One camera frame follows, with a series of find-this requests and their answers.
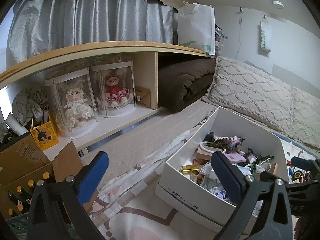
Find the white dressed bunny doll case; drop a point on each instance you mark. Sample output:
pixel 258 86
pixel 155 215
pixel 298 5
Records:
pixel 72 101

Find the left beige textured pillow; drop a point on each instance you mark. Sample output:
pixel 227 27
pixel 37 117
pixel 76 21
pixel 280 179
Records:
pixel 251 92

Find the white shoe box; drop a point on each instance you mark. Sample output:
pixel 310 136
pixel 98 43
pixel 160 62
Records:
pixel 185 191

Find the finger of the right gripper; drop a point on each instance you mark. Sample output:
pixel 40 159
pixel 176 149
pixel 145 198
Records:
pixel 308 165

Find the grey curtain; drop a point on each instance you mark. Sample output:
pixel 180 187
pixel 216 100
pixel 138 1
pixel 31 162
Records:
pixel 39 26

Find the hanging sweet paper bag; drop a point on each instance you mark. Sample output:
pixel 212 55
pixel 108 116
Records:
pixel 265 35

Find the brown folded blanket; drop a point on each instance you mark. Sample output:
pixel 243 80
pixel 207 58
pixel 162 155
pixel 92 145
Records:
pixel 181 84

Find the right beige textured pillow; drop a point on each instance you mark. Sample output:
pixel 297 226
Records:
pixel 305 122

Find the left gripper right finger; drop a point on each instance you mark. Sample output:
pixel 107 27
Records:
pixel 274 220

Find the yellow cartoon box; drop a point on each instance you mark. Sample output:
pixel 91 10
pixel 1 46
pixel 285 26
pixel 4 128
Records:
pixel 45 135

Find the red dressed bunny doll case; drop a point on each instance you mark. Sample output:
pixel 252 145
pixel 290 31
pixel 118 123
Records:
pixel 114 88

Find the small kraft box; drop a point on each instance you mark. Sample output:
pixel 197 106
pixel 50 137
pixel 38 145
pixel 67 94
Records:
pixel 143 96

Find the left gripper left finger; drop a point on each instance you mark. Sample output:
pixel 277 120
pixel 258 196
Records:
pixel 53 202

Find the wooden bed shelf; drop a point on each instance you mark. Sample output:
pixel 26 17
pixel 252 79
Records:
pixel 145 67

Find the beige textured pillow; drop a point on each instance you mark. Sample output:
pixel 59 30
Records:
pixel 305 122
pixel 251 92

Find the grey crumpled cloth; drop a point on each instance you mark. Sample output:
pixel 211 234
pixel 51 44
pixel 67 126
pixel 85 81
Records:
pixel 29 103

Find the white paper bag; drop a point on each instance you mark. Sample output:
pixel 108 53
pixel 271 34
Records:
pixel 196 27

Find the brown cardboard box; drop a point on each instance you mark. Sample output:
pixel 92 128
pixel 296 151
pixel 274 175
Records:
pixel 23 160

